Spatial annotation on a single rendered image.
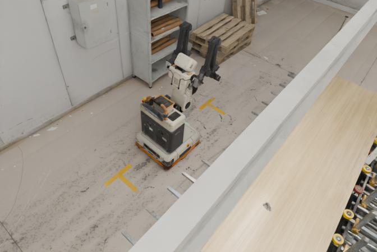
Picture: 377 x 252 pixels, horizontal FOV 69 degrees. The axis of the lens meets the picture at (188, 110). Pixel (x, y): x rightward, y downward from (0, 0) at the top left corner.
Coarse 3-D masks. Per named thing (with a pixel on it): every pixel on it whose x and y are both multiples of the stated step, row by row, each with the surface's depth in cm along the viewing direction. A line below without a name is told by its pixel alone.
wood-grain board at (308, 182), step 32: (320, 96) 349; (352, 96) 355; (320, 128) 308; (352, 128) 312; (288, 160) 272; (320, 160) 275; (352, 160) 278; (256, 192) 244; (288, 192) 246; (320, 192) 249; (224, 224) 220; (256, 224) 222; (288, 224) 224; (320, 224) 227
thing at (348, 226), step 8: (376, 136) 350; (360, 176) 300; (368, 176) 273; (360, 184) 281; (352, 200) 267; (352, 208) 250; (368, 208) 274; (344, 224) 248; (376, 224) 250; (336, 232) 254; (344, 232) 230; (360, 232) 249; (376, 232) 257; (352, 240) 238; (328, 248) 247; (336, 248) 224; (368, 248) 246
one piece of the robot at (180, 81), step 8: (176, 72) 308; (184, 72) 306; (192, 72) 310; (176, 80) 313; (184, 80) 305; (176, 88) 328; (184, 88) 321; (176, 96) 337; (184, 96) 328; (184, 104) 335
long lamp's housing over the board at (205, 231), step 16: (352, 48) 145; (336, 64) 129; (320, 80) 118; (304, 112) 107; (288, 128) 98; (272, 144) 90; (256, 160) 85; (256, 176) 85; (240, 192) 79; (224, 208) 74; (208, 224) 70; (192, 240) 66; (208, 240) 71
